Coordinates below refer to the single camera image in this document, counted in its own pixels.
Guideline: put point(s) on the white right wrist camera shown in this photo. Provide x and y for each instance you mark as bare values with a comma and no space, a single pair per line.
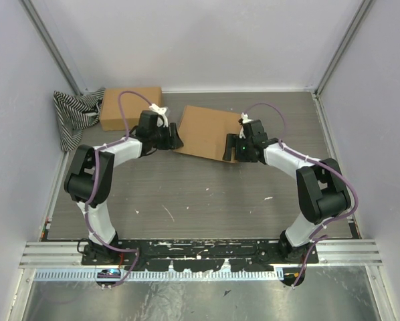
243,120

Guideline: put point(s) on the aluminium corner post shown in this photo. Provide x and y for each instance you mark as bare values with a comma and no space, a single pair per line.
41,18
352,29

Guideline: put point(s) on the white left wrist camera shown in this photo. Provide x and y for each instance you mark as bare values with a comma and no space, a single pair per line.
162,112

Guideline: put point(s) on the left aluminium corner post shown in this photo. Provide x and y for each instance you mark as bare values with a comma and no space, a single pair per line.
41,18

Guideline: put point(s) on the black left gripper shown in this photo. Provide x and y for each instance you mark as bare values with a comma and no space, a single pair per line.
172,142

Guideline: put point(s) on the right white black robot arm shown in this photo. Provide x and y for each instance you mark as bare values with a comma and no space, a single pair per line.
322,192

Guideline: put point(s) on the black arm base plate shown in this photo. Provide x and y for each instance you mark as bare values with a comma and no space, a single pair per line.
196,255

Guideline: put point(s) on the slotted grey cable duct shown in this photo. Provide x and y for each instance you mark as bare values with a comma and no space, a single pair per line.
114,275

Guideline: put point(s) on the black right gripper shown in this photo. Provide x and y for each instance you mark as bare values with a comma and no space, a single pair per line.
234,141

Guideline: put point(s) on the black white striped cloth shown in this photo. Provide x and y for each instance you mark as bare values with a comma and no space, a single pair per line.
75,113

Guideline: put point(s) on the aluminium front rail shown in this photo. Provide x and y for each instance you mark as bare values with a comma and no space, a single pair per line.
331,252

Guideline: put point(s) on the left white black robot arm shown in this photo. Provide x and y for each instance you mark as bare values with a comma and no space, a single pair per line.
89,178

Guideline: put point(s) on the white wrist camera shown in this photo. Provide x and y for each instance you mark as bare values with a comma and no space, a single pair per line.
243,120
162,112

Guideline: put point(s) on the right aluminium corner post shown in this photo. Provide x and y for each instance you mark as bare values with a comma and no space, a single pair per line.
352,29

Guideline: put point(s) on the brown cardboard box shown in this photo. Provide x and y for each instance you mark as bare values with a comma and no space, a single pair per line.
132,105

